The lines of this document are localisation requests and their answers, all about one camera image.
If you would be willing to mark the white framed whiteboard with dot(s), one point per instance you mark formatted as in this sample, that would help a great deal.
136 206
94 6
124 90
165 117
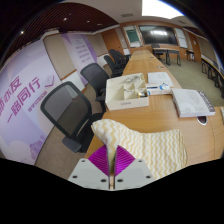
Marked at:
181 36

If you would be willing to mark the wooden door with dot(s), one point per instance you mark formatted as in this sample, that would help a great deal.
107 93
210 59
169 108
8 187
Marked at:
111 41

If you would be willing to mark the long wooden side table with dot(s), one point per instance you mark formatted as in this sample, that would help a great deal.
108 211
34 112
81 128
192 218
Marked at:
211 63

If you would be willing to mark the green framed whiteboard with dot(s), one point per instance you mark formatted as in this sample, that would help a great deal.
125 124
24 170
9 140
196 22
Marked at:
132 36

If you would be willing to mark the small white blue box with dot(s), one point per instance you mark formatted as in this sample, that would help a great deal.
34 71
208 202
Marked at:
158 90

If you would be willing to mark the narrow purple wall banner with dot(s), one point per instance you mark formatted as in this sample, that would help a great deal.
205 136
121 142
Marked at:
78 50

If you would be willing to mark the white open cardboard box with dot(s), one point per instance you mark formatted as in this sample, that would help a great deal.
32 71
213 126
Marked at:
125 104

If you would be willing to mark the white marker pen pack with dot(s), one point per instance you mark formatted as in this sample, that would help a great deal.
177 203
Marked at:
222 118

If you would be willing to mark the row of black office chairs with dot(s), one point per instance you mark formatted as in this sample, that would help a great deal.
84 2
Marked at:
115 61
213 75

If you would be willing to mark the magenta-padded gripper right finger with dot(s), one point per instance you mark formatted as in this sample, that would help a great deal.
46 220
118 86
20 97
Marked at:
135 173

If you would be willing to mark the thick white booklet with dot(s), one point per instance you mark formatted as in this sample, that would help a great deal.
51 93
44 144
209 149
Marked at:
191 103

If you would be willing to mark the large black wall television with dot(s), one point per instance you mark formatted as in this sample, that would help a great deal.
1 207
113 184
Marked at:
157 34

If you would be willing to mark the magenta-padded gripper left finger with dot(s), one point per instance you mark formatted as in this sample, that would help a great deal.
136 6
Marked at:
88 173

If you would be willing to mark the black mesh office chair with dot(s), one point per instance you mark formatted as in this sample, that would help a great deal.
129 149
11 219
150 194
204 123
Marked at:
95 76
63 108

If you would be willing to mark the dark oval table grommet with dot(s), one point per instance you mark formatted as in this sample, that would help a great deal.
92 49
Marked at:
202 120

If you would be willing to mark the small dark side desk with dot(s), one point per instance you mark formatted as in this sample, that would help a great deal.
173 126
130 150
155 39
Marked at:
190 51

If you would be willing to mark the cream zigzag pattern towel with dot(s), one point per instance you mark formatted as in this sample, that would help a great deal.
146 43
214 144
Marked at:
156 150

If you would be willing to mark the white paper sheet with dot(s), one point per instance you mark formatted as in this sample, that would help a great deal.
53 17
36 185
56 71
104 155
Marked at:
160 78

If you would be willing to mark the large purple wall banner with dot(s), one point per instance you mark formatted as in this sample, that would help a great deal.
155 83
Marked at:
23 100

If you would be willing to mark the bright ceiling light panel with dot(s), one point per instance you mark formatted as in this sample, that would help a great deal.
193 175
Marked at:
160 8

